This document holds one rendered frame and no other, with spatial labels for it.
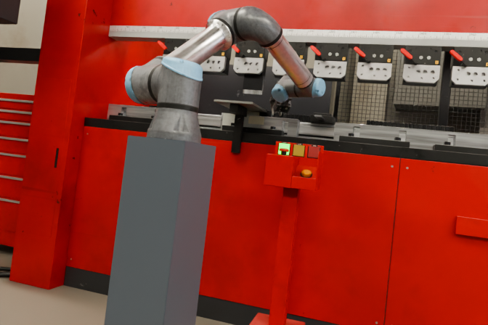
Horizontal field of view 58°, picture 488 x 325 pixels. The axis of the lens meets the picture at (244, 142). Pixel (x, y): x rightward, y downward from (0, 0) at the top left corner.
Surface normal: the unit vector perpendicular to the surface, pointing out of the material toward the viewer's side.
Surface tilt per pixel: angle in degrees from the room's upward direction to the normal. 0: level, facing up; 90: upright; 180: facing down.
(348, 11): 90
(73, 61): 90
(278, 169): 90
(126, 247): 90
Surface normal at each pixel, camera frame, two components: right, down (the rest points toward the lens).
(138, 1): -0.29, -0.07
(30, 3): 0.92, 0.09
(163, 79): -0.64, -0.11
